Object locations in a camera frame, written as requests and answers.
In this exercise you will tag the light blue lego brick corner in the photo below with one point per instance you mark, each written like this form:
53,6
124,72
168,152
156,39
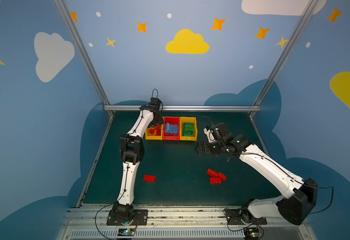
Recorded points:
170,126

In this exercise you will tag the green lego brick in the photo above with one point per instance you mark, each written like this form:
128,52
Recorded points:
188,126
188,133

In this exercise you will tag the red lego brick cluster bottom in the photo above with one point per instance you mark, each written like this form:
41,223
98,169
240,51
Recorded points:
215,180

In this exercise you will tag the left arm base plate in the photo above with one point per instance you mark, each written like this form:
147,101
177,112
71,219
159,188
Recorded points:
136,216

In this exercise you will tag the aluminium frame rail back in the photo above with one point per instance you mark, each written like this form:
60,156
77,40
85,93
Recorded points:
187,108

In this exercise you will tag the aluminium frame post left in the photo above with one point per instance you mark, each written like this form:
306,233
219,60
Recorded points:
71,26

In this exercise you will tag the red lego brick cluster top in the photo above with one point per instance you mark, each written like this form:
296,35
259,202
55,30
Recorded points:
212,173

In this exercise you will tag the right controller board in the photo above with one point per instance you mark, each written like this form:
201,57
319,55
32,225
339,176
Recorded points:
252,233

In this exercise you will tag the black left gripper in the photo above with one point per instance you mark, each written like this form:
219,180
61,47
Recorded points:
157,119

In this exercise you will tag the controller board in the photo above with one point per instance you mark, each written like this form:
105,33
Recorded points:
126,232
252,233

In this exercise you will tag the red lego brick cluster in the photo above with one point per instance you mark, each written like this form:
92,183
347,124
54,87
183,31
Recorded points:
215,180
212,173
222,176

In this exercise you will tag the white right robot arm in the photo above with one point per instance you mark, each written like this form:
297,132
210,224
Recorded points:
298,196

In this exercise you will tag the aluminium front rail base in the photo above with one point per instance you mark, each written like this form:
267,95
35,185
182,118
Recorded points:
157,223

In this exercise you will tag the left controller board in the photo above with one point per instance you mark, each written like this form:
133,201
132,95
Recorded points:
126,232

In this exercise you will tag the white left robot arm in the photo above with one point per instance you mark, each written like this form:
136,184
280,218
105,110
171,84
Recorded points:
132,153

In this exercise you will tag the left yellow storage bin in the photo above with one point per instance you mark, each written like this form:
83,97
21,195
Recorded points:
157,136

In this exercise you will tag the aluminium frame post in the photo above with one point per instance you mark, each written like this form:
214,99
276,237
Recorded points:
302,23
71,26

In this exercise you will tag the yellow storage bin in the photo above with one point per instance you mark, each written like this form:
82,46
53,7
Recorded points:
189,120
157,136

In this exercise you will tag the red lego brick long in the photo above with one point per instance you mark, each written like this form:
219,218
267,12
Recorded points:
157,128

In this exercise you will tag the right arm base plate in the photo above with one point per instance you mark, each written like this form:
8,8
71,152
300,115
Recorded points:
238,217

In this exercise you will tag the red storage bin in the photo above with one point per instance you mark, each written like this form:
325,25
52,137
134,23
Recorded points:
173,121

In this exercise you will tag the light blue lego brick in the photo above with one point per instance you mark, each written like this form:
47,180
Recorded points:
167,131

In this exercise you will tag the right yellow storage bin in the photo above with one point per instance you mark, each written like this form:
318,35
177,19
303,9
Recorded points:
189,120

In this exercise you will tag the aluminium frame post right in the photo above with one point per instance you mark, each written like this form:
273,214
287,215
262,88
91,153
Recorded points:
302,23

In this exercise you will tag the light blue lego brick side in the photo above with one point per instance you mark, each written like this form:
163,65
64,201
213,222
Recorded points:
175,129

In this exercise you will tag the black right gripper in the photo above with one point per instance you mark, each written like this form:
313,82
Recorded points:
205,148

